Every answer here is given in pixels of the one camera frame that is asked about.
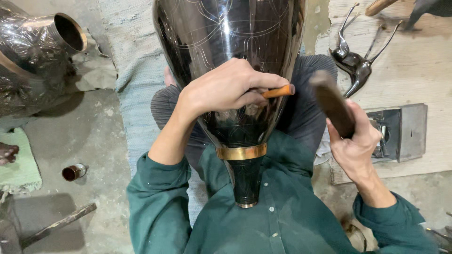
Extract person's left hand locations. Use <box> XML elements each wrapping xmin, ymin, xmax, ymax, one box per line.
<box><xmin>178</xmin><ymin>58</ymin><xmax>291</xmax><ymax>123</ymax></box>

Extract plastic-wrapped metal vase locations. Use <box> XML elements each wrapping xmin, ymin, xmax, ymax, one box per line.
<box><xmin>0</xmin><ymin>0</ymin><xmax>88</xmax><ymax>119</ymax></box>

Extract light wooden handle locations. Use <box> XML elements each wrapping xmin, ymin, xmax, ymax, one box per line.
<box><xmin>365</xmin><ymin>0</ymin><xmax>400</xmax><ymax>17</ymax></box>

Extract dark metal rods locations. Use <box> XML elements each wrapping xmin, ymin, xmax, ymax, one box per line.
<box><xmin>425</xmin><ymin>212</ymin><xmax>452</xmax><ymax>254</ymax></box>

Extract white cloth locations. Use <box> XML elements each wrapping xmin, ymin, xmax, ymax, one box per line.
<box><xmin>314</xmin><ymin>136</ymin><xmax>334</xmax><ymax>166</ymax></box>

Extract person's bare foot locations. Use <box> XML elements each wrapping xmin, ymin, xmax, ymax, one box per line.
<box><xmin>163</xmin><ymin>66</ymin><xmax>177</xmax><ymax>87</ymax></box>

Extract grey crumpled sheet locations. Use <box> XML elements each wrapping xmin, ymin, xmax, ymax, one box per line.
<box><xmin>69</xmin><ymin>33</ymin><xmax>118</xmax><ymax>93</ymax></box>

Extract open grey metal box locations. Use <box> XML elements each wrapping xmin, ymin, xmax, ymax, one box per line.
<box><xmin>365</xmin><ymin>103</ymin><xmax>428</xmax><ymax>163</ymax></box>

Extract pale wooden board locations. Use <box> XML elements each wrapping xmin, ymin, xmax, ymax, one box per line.
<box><xmin>314</xmin><ymin>0</ymin><xmax>452</xmax><ymax>186</ymax></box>

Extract orange-handled engraving chisel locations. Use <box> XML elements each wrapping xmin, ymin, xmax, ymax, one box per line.
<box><xmin>261</xmin><ymin>84</ymin><xmax>296</xmax><ymax>99</ymax></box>

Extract person's green shirt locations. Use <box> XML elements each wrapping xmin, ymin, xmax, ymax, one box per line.
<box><xmin>126</xmin><ymin>131</ymin><xmax>440</xmax><ymax>254</ymax></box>

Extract large black engraved metal vase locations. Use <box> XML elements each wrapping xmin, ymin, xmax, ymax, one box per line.
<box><xmin>153</xmin><ymin>0</ymin><xmax>308</xmax><ymax>209</ymax></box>

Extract small shiny metal tools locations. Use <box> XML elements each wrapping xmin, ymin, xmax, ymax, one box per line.
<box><xmin>369</xmin><ymin>119</ymin><xmax>392</xmax><ymax>159</ymax></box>

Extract person's right hand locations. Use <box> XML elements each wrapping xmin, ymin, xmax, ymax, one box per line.
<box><xmin>325</xmin><ymin>99</ymin><xmax>383</xmax><ymax>181</ymax></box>

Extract green floor mat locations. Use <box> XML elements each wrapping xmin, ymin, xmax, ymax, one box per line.
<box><xmin>0</xmin><ymin>127</ymin><xmax>43</xmax><ymax>194</ymax></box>

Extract small brown metal cylinder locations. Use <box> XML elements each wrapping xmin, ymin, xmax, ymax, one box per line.
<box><xmin>62</xmin><ymin>163</ymin><xmax>89</xmax><ymax>182</ymax></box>

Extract black metal deer figurine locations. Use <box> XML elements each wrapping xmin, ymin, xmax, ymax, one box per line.
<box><xmin>328</xmin><ymin>3</ymin><xmax>404</xmax><ymax>99</ymax></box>

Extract dark wooden mallet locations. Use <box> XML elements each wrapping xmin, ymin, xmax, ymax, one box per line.
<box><xmin>309</xmin><ymin>70</ymin><xmax>356</xmax><ymax>139</ymax></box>

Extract grey-blue woven rug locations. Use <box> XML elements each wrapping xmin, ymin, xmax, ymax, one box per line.
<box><xmin>97</xmin><ymin>0</ymin><xmax>209</xmax><ymax>226</ymax></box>

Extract person's grey trousers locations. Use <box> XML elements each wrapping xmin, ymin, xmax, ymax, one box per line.
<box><xmin>151</xmin><ymin>55</ymin><xmax>338</xmax><ymax>170</ymax></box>

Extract worn wooden stick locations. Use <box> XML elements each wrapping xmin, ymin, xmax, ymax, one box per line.
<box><xmin>19</xmin><ymin>202</ymin><xmax>97</xmax><ymax>249</ymax></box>

